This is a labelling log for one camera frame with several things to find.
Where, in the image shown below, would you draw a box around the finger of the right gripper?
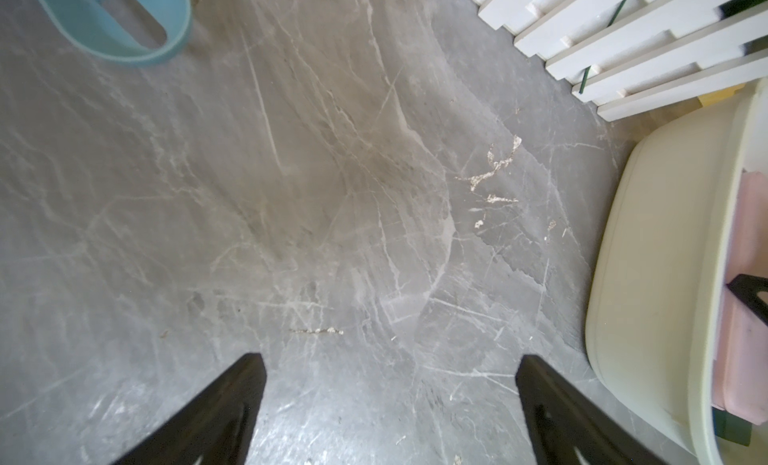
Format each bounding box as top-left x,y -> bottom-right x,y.
727,274 -> 768,325

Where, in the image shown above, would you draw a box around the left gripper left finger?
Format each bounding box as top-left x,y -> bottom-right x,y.
116,353 -> 267,464

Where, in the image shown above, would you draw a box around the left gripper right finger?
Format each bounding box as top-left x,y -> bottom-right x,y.
515,355 -> 663,464

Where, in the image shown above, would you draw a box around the pink pencil case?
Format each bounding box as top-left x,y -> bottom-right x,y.
712,172 -> 767,426

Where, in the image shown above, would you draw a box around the white plastic storage box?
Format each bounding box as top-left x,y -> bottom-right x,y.
585,81 -> 767,464

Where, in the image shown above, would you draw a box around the green pencil case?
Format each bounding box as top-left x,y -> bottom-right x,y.
712,407 -> 752,447

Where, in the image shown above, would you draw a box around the flowers in white fence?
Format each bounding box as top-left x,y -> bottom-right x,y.
472,0 -> 767,122

